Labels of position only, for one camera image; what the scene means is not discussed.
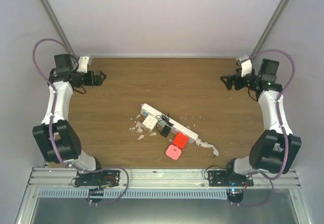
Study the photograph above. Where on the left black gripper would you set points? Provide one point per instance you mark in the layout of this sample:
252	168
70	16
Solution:
90	81

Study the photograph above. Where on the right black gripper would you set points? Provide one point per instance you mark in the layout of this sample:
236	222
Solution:
230	84

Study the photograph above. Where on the white power strip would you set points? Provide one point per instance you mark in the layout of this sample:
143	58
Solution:
177	127

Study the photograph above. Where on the white cube adapter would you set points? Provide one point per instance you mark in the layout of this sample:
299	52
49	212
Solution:
149	123

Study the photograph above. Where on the red cube socket adapter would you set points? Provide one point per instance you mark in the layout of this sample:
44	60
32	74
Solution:
180	140

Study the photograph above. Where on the black power adapter with cable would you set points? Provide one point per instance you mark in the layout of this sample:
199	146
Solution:
166	130

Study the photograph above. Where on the pink plug adapter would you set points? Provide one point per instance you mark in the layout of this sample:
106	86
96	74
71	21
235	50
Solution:
173	152

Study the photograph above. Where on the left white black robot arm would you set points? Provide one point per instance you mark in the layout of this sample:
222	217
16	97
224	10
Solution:
55	137

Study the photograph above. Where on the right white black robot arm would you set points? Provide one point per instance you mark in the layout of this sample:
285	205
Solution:
277	147

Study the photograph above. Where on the white paper scraps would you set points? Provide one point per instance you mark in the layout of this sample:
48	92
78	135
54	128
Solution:
139	129

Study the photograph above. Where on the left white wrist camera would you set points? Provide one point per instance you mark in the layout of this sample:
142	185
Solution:
83	63

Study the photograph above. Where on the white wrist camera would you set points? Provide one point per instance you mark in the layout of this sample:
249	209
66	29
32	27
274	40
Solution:
83	63
245	65

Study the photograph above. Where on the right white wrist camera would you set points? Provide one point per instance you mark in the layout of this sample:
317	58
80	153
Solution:
245	65

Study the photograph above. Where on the left aluminium frame post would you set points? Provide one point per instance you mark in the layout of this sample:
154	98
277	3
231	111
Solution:
46	5

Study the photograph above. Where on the aluminium frame post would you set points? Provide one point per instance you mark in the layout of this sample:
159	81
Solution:
46	5
270	25

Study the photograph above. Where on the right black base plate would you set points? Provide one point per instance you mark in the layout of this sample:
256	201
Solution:
220	177

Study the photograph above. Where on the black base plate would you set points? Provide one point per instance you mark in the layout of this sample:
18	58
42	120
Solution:
220	177
104	179

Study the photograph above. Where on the right aluminium frame post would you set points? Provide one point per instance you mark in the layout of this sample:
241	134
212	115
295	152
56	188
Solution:
270	25

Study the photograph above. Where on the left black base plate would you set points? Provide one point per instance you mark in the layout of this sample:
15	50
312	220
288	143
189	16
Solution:
104	179

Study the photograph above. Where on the aluminium front rail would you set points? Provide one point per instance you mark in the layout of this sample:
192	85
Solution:
146	178

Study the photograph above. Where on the grey slotted cable duct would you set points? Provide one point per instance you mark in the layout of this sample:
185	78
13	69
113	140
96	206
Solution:
134	194

